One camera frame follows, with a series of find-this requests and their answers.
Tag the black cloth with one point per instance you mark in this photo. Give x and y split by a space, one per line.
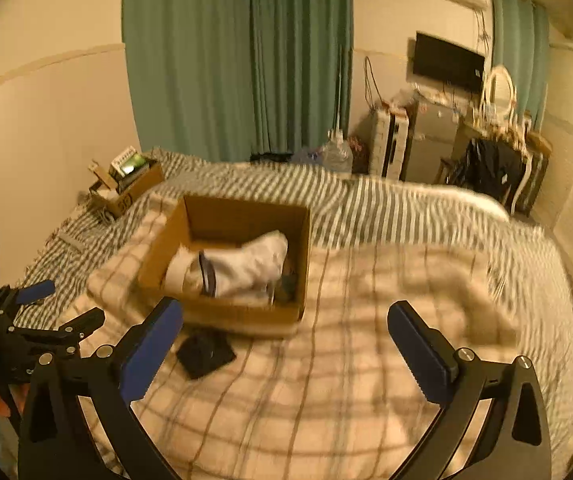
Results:
205 354

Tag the narrow green curtain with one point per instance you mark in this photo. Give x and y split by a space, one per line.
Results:
519 50

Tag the beige plaid blanket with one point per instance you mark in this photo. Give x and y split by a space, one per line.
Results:
336 390

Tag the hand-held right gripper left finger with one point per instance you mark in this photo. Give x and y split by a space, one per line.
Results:
149 355

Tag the grey mini fridge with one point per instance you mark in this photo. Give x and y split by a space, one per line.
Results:
429 145

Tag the wide green curtain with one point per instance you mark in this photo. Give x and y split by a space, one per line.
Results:
236 60

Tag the grey striped bedsheet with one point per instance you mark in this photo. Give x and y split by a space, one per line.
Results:
391 210

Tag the white remote control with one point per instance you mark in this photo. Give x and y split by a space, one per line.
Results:
70 238

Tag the white suitcase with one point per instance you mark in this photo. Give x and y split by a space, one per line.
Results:
388 142

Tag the clear water jug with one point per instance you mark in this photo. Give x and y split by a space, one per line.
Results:
339 155

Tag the small cardboard box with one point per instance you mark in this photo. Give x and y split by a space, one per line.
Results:
134 192

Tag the green book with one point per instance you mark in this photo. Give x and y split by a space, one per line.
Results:
134 164

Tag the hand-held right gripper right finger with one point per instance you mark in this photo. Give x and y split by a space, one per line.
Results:
422 355

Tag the large cardboard box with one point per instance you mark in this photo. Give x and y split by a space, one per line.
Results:
226 317

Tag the white vanity table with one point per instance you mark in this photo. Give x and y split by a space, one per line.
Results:
534 160

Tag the dark cloth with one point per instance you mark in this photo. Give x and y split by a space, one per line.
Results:
286 287

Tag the white garment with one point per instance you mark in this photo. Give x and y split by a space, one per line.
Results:
239 265

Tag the white oval mirror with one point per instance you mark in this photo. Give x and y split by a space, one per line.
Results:
500 91

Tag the black wall television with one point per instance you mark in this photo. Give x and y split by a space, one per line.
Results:
447 62

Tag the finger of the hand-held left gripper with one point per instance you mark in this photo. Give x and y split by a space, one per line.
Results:
74 324
36 292

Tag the black hanging clothes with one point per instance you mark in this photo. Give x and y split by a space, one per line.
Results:
491 167

